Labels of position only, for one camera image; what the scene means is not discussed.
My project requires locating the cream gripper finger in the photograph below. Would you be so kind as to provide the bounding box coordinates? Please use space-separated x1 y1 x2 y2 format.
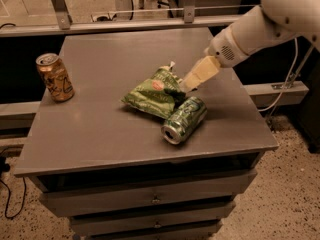
179 72 200 93

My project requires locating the green jalapeno chip bag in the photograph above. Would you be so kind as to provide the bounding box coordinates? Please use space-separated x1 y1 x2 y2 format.
121 62 186 119

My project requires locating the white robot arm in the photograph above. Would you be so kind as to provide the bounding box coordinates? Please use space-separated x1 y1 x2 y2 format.
179 0 320 93

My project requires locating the green soda can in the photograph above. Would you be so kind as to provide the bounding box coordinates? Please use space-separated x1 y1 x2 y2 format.
161 97 207 145

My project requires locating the orange soda can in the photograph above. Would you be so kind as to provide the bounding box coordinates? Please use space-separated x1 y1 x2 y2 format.
36 53 75 102

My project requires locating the grey drawer cabinet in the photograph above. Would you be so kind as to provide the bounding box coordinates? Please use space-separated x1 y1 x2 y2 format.
13 27 280 240

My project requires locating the middle grey drawer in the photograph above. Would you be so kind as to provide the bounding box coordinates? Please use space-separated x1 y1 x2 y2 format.
69 200 237 237

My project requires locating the grey drawer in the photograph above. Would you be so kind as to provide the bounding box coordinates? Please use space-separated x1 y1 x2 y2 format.
69 200 237 237
40 169 257 217
87 219 224 240

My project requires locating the bottom grey drawer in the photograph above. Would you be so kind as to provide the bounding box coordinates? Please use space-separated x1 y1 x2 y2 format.
87 219 224 240

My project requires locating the top grey drawer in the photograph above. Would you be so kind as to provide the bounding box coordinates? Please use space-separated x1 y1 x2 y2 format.
40 169 257 217

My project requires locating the white cable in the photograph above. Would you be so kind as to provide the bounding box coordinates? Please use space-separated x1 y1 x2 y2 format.
258 37 300 114

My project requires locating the metal frame rail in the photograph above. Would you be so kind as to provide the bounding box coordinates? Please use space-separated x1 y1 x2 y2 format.
0 15 240 38

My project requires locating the black floor cable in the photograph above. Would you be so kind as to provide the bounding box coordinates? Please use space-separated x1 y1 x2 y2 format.
0 146 28 220

